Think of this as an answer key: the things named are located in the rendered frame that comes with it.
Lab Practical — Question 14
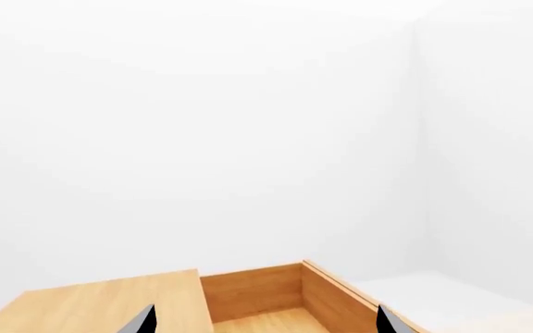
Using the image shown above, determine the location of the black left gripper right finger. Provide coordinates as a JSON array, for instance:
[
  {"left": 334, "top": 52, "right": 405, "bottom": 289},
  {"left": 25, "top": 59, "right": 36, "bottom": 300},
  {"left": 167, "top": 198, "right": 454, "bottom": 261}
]
[{"left": 377, "top": 303, "right": 420, "bottom": 333}]

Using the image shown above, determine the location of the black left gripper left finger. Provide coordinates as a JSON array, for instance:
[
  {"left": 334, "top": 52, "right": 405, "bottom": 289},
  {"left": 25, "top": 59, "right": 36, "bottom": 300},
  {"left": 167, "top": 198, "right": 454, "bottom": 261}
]
[{"left": 118, "top": 303, "right": 158, "bottom": 333}]

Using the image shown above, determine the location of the open wooden drawer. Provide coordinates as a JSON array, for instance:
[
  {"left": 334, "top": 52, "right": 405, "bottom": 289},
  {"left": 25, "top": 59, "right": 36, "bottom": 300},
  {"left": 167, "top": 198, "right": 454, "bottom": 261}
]
[{"left": 199, "top": 258, "right": 433, "bottom": 333}]

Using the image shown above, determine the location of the wooden box lid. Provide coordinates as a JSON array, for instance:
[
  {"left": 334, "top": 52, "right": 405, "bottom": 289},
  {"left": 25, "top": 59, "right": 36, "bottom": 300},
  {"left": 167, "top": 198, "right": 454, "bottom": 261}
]
[{"left": 0, "top": 266, "right": 215, "bottom": 333}]

